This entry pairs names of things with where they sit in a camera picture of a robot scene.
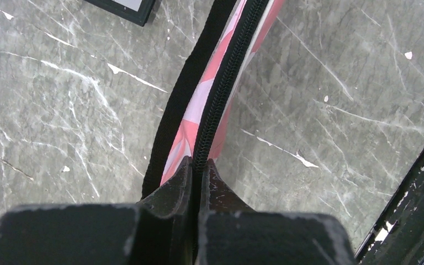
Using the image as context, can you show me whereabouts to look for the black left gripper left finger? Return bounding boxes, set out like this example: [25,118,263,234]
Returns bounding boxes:
[0,157,192,264]

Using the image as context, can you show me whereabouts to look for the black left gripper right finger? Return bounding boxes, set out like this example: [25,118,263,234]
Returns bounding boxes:
[199,160,356,264]

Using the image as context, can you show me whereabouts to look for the pink racket bag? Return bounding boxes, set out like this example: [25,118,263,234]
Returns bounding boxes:
[141,0,286,200]

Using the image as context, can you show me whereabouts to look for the black white chessboard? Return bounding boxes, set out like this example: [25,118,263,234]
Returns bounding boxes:
[85,0,155,27]

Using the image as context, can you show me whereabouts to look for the black front rail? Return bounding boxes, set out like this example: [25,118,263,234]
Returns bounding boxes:
[356,149,424,264]

